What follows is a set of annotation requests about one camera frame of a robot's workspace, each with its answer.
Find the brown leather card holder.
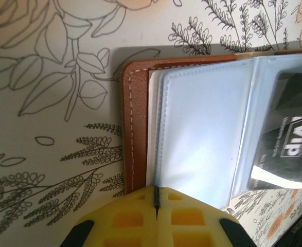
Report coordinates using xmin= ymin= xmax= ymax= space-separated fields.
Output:
xmin=120 ymin=48 xmax=302 ymax=210

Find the black VIP card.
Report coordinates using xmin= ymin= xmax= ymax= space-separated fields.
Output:
xmin=249 ymin=71 xmax=302 ymax=190

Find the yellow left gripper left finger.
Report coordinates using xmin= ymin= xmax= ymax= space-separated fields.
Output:
xmin=60 ymin=185 xmax=158 ymax=247

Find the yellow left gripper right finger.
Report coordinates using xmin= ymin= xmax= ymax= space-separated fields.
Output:
xmin=156 ymin=186 xmax=255 ymax=247

